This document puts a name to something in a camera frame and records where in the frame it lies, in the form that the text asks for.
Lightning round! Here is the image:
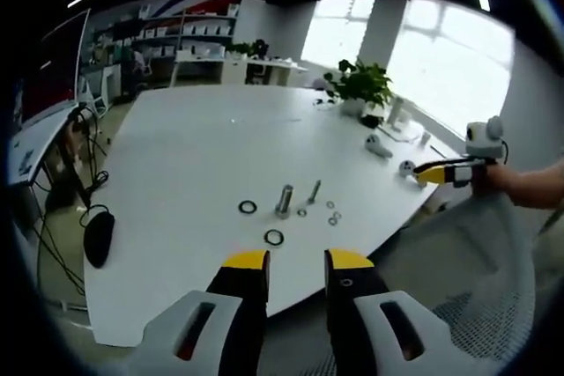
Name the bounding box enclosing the slim steel threaded stud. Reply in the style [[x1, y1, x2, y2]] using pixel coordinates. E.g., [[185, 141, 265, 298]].
[[307, 179, 323, 206]]

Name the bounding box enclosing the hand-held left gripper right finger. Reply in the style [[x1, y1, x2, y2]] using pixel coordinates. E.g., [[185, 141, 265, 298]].
[[324, 247, 459, 376]]

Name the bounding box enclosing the white handheld controller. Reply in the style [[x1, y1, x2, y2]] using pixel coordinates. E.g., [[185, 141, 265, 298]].
[[398, 159, 427, 188], [364, 133, 394, 160]]

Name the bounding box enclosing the storage shelf with white boxes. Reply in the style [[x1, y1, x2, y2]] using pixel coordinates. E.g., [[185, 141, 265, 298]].
[[87, 0, 242, 100]]

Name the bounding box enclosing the white counter desk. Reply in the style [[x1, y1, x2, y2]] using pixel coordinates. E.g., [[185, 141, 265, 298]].
[[168, 50, 309, 88]]

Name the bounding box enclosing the dark monitor screen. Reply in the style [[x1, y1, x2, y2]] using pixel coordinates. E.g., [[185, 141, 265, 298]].
[[11, 9, 93, 127]]

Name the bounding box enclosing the large steel threaded stud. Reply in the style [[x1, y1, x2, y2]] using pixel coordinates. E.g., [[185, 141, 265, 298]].
[[274, 183, 294, 220]]

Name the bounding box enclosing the white mesh office chair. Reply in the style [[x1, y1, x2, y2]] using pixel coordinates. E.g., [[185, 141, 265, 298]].
[[364, 194, 545, 364]]

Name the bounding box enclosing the person's right hand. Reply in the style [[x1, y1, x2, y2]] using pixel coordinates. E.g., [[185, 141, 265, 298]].
[[471, 163, 517, 208]]

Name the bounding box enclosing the bright window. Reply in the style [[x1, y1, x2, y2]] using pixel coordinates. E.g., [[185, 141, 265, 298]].
[[301, 0, 516, 139]]

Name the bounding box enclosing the black cable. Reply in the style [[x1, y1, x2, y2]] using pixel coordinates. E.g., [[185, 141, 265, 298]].
[[33, 102, 111, 298]]

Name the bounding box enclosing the black computer mouse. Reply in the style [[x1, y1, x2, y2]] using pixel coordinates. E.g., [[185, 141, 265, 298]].
[[83, 210, 116, 269]]

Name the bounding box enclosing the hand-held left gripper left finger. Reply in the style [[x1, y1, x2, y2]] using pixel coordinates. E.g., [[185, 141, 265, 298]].
[[131, 248, 271, 376]]

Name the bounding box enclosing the green potted plant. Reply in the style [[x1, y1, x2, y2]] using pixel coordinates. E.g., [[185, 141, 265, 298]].
[[323, 57, 394, 118]]

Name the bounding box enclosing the white desktop stand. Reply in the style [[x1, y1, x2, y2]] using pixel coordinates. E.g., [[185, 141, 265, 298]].
[[378, 96, 427, 143]]

